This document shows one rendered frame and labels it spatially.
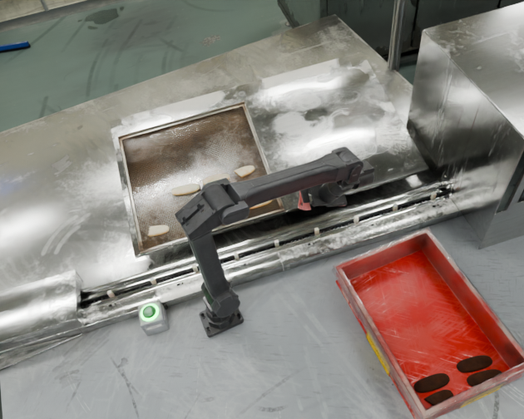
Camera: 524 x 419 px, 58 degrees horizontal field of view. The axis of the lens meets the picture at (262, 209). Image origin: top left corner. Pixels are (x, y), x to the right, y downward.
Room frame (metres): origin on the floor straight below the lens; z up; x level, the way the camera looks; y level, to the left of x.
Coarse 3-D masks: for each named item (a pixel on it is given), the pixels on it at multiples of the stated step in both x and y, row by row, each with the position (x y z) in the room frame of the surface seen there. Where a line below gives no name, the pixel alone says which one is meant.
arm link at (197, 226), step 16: (208, 192) 0.72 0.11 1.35; (224, 192) 0.72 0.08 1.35; (192, 208) 0.70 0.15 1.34; (208, 208) 0.68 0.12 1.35; (224, 208) 0.67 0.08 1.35; (192, 224) 0.65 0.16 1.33; (208, 224) 0.65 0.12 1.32; (192, 240) 0.64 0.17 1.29; (208, 240) 0.66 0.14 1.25; (208, 256) 0.65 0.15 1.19; (208, 272) 0.65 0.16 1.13; (208, 288) 0.65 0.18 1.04; (224, 288) 0.65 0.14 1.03; (224, 304) 0.63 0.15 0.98
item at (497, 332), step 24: (408, 240) 0.76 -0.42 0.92; (432, 240) 0.74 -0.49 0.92; (336, 264) 0.72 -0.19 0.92; (360, 264) 0.72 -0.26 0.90; (384, 264) 0.74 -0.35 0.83; (456, 264) 0.65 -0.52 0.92; (456, 288) 0.60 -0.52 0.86; (360, 312) 0.56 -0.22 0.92; (480, 312) 0.51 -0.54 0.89; (504, 336) 0.42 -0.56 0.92; (384, 360) 0.43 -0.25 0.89; (504, 360) 0.39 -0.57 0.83; (408, 384) 0.35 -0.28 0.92; (480, 384) 0.31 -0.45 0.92; (504, 384) 0.31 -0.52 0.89; (432, 408) 0.28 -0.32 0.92; (456, 408) 0.28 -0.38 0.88
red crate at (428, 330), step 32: (416, 256) 0.75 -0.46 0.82; (384, 288) 0.66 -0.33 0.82; (416, 288) 0.64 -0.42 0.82; (448, 288) 0.62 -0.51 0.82; (384, 320) 0.56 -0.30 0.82; (416, 320) 0.55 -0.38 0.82; (448, 320) 0.53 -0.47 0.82; (416, 352) 0.45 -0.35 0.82; (448, 352) 0.44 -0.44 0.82; (480, 352) 0.42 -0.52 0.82; (448, 384) 0.35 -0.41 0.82
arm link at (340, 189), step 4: (340, 180) 0.82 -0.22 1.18; (328, 184) 0.85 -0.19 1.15; (332, 184) 0.83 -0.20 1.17; (336, 184) 0.82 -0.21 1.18; (340, 184) 0.82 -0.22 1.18; (344, 184) 0.82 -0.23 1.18; (348, 184) 0.82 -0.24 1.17; (352, 184) 0.82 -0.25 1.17; (356, 184) 0.83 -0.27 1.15; (332, 188) 0.83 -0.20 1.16; (336, 188) 0.82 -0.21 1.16; (340, 188) 0.81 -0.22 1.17; (344, 188) 0.81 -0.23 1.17; (348, 188) 0.81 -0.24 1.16; (332, 192) 0.82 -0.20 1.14; (336, 192) 0.82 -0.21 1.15; (340, 192) 0.81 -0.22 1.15; (344, 192) 0.81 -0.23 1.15
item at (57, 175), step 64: (192, 64) 2.02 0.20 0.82; (256, 64) 1.92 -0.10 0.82; (384, 64) 1.75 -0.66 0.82; (64, 128) 1.72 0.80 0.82; (0, 192) 1.39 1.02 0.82; (64, 192) 1.33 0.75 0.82; (384, 192) 1.03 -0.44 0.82; (0, 256) 1.07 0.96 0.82; (64, 256) 1.02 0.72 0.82; (128, 256) 0.96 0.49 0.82; (192, 256) 0.92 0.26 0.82
